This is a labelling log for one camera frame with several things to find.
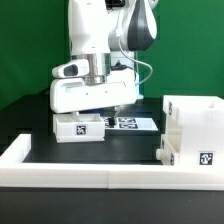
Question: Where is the marker sheet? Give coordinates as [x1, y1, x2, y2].
[103, 117, 158, 131]

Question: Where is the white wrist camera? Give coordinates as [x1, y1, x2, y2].
[52, 59, 89, 79]

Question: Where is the white drawer box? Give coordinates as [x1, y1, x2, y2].
[156, 134, 175, 166]
[53, 113, 105, 143]

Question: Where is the white L-shaped fence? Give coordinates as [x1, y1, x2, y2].
[0, 134, 224, 190]

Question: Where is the white drawer cabinet frame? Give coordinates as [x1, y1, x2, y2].
[163, 95, 224, 167]

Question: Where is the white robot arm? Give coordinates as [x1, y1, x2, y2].
[50, 0, 158, 127]

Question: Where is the white front drawer box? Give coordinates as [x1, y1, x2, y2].
[156, 134, 175, 166]

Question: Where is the white cable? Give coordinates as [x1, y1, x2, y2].
[116, 13, 154, 86]

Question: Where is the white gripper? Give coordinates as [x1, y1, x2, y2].
[50, 69, 137, 128]

